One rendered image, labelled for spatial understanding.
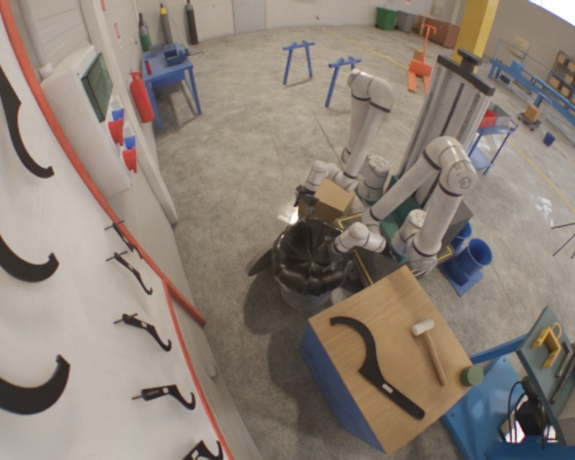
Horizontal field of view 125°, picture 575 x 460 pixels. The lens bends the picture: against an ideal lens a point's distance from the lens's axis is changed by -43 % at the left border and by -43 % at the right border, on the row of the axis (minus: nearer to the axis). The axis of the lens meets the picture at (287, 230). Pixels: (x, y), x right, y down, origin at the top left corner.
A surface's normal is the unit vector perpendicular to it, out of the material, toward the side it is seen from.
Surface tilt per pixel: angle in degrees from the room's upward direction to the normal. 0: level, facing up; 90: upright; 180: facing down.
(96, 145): 90
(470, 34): 90
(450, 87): 90
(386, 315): 0
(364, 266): 0
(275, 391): 0
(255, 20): 90
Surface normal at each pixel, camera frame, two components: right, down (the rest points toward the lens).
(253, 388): 0.00, -0.57
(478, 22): -0.90, 0.36
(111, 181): 0.44, 0.74
